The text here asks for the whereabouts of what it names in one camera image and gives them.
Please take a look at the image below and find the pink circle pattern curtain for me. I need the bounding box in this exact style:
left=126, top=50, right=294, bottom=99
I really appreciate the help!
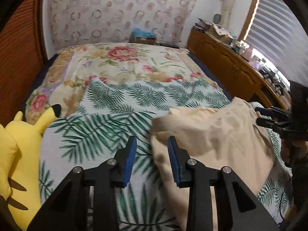
left=47, top=0, right=197, bottom=50

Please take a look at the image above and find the yellow pikachu plush toy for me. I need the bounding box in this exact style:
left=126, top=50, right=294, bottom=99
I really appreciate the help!
left=1, top=104, right=61, bottom=230

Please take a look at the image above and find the beige tied window curtain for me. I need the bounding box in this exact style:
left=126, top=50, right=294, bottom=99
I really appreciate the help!
left=221, top=0, right=235, bottom=29

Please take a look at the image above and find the beige printed t-shirt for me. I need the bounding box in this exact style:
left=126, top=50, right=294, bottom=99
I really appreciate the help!
left=150, top=98, right=275, bottom=230

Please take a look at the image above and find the floral quilt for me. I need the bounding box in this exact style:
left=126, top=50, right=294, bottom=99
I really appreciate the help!
left=25, top=43, right=219, bottom=124

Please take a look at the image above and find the dark blue bed sheet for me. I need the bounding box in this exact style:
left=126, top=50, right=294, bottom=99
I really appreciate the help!
left=188, top=53, right=233, bottom=101

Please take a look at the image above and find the brown louvered wardrobe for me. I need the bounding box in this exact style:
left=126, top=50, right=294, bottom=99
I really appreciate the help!
left=1, top=0, right=47, bottom=125

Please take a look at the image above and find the palm leaf print blanket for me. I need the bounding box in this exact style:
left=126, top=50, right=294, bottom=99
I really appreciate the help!
left=39, top=78, right=293, bottom=230

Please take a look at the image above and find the purple translucent container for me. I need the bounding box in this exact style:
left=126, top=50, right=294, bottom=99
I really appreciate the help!
left=249, top=60, right=263, bottom=71

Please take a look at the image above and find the open cardboard box on cabinet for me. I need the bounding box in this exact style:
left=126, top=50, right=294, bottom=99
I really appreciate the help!
left=208, top=23, right=234, bottom=45

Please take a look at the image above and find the grey zebra window blind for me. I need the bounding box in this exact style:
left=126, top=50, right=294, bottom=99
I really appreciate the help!
left=244, top=0, right=307, bottom=85

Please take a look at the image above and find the wooden sideboard cabinet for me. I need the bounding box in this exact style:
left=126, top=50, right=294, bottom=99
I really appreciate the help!
left=186, top=28, right=291, bottom=110

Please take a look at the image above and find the cardboard box with blue items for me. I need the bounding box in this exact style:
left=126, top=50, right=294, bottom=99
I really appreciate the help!
left=129, top=28, right=156, bottom=45

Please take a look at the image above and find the small round fan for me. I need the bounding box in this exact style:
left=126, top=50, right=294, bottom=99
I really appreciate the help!
left=213, top=14, right=221, bottom=24

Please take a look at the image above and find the pink bottle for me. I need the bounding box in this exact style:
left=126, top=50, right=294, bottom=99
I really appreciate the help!
left=242, top=45, right=254, bottom=62

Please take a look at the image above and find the person's right hand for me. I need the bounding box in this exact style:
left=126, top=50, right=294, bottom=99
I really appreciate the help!
left=280, top=139, right=307, bottom=168

